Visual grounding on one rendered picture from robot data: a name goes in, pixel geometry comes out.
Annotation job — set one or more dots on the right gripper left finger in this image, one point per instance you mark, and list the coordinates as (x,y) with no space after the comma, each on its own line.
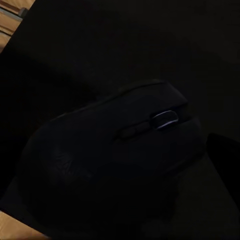
(10,153)

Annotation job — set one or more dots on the mouse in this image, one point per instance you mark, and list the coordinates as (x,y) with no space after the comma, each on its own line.
(110,161)

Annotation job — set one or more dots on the desk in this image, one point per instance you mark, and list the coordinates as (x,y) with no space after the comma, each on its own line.
(66,53)

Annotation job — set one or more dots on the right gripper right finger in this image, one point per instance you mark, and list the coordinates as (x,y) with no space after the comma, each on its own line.
(224,153)

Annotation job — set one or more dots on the cabinet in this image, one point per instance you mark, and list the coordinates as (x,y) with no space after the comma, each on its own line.
(12,13)

